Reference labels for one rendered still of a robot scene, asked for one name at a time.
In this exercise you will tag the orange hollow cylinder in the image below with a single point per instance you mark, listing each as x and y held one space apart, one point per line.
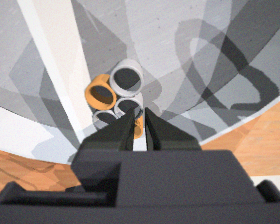
97 101
138 129

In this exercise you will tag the silver metal bushing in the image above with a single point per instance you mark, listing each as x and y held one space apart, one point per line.
100 120
120 109
126 90

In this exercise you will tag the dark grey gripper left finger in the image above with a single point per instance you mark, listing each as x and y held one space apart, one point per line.
114 135

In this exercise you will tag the grey round turntable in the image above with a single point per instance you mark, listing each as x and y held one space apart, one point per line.
209 66

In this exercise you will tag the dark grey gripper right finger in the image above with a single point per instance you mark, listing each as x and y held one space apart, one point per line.
166 136

